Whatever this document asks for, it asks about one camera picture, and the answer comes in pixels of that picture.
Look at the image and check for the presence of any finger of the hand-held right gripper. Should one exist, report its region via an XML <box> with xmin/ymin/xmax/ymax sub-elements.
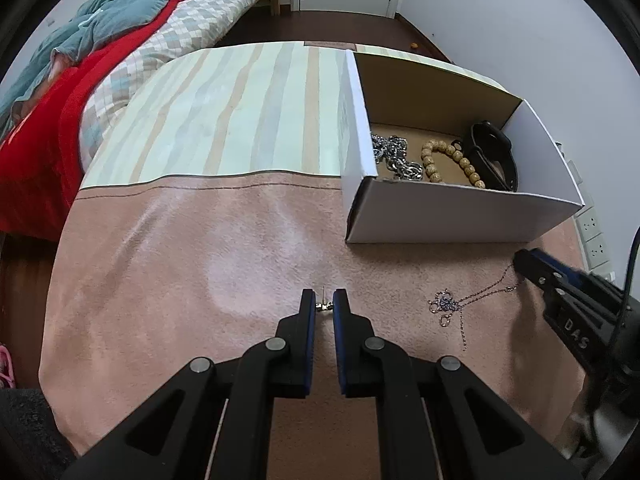
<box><xmin>514</xmin><ymin>249</ymin><xmax>626</xmax><ymax>311</ymax></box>
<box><xmin>525</xmin><ymin>247</ymin><xmax>608</xmax><ymax>286</ymax></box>

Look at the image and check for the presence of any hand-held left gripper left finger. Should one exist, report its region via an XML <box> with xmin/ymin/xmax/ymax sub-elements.
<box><xmin>62</xmin><ymin>288</ymin><xmax>318</xmax><ymax>480</ymax></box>

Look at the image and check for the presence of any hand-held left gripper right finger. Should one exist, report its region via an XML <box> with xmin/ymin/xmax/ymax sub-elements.
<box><xmin>332</xmin><ymin>288</ymin><xmax>583</xmax><ymax>480</ymax></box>

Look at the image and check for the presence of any thin silver necklace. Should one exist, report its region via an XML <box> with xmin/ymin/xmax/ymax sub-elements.
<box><xmin>427</xmin><ymin>260</ymin><xmax>523</xmax><ymax>353</ymax></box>

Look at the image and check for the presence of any white cardboard box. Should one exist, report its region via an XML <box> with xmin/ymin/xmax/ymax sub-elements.
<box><xmin>341</xmin><ymin>50</ymin><xmax>586</xmax><ymax>244</ymax></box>

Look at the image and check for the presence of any black wristband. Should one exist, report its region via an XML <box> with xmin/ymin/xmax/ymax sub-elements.
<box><xmin>451</xmin><ymin>121</ymin><xmax>519</xmax><ymax>192</ymax></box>

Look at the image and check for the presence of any wooden bead bracelet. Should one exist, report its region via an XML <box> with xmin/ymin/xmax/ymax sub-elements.
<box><xmin>420</xmin><ymin>140</ymin><xmax>487</xmax><ymax>190</ymax></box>

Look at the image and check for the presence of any thick silver chain bracelet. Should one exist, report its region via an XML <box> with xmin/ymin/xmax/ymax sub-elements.
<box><xmin>370</xmin><ymin>132</ymin><xmax>425</xmax><ymax>182</ymax></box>

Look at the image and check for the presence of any pink striped tablecloth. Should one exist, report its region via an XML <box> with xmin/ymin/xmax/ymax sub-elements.
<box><xmin>39</xmin><ymin>41</ymin><xmax>598</xmax><ymax>480</ymax></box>

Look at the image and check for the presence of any dark grey fleece clothing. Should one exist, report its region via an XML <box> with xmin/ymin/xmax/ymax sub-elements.
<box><xmin>0</xmin><ymin>387</ymin><xmax>76</xmax><ymax>480</ymax></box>

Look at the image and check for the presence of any pink plastic item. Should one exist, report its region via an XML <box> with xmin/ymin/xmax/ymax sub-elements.
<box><xmin>0</xmin><ymin>345</ymin><xmax>16</xmax><ymax>388</ymax></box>

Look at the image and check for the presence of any grey white checkered quilt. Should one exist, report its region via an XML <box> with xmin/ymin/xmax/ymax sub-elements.
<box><xmin>79</xmin><ymin>0</ymin><xmax>286</xmax><ymax>171</ymax></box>

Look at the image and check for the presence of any bed with red blanket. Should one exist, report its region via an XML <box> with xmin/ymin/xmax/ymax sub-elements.
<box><xmin>0</xmin><ymin>0</ymin><xmax>261</xmax><ymax>238</ymax></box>

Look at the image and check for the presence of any teal blanket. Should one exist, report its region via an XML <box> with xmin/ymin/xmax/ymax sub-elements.
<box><xmin>0</xmin><ymin>0</ymin><xmax>286</xmax><ymax>116</ymax></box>

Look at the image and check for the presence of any white wall socket strip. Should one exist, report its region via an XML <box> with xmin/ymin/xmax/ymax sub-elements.
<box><xmin>552</xmin><ymin>140</ymin><xmax>618</xmax><ymax>281</ymax></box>

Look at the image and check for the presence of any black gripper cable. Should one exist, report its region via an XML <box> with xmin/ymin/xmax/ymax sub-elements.
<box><xmin>595</xmin><ymin>227</ymin><xmax>640</xmax><ymax>411</ymax></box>

